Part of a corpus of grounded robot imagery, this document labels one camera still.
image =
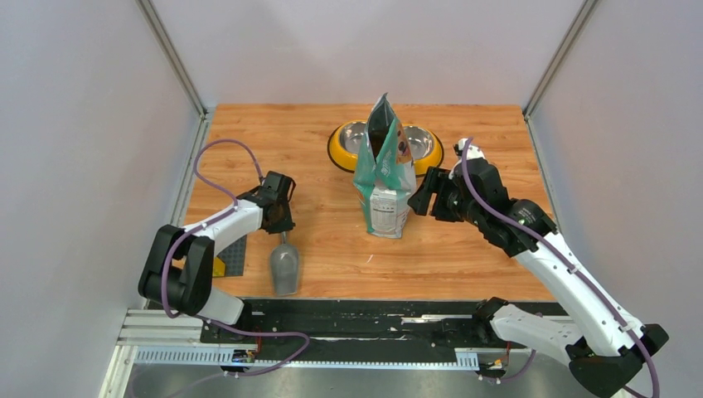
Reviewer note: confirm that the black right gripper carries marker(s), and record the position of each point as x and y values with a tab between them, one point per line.
443	182

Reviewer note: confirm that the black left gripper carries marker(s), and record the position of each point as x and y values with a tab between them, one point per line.
287	225

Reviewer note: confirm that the green pet food bag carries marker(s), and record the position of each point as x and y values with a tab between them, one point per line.
385	172

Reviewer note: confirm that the grey metal scoop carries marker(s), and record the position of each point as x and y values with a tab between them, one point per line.
285	268

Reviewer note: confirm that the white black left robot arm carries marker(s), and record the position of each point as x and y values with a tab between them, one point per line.
178	270

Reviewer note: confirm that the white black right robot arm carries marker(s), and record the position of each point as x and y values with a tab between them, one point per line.
604	347

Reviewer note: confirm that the yellow double pet bowl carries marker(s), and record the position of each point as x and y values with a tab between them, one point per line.
345	141

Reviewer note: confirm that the dark grey building plate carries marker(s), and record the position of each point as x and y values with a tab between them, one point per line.
234	257

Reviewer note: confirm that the yellow building brick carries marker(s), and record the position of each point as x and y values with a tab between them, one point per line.
218	268

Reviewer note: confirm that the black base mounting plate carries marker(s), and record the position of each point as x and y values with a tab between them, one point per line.
354	330

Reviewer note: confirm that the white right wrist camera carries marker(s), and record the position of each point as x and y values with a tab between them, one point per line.
465	149

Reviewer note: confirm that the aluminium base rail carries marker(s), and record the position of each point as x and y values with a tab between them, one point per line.
163	340

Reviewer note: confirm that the aluminium frame post left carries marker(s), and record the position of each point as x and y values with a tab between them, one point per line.
159	30

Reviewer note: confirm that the aluminium frame post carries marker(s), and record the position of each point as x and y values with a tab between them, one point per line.
564	48
159	30

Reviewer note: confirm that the aluminium frame post right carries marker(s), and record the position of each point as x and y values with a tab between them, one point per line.
564	48

